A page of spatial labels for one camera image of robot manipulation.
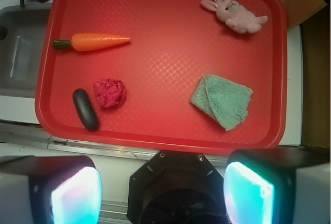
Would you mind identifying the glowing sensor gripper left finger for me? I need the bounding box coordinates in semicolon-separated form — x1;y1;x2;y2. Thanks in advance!
1;155;102;223

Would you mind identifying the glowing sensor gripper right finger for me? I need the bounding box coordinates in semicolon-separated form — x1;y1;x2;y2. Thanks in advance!
223;148;330;223

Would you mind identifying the orange plastic carrot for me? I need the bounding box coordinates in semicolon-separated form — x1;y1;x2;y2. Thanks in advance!
52;33;131;52

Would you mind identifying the black oblong eggplant toy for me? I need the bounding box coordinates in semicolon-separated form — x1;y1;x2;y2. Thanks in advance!
72;88;99;131

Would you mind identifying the green folded cloth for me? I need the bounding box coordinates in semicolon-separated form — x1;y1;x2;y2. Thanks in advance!
189;74;253;131

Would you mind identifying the crumpled red paper ball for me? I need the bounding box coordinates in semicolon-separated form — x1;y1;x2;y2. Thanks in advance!
93;79;126;109

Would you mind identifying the grey toy sink basin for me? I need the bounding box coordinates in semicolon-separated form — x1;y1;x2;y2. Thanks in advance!
1;4;51;98

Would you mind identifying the red plastic tray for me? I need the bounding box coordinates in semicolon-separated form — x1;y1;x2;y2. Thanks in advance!
34;0;288;149

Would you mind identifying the pink plush bunny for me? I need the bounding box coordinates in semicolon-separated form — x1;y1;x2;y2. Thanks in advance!
200;0;268;34

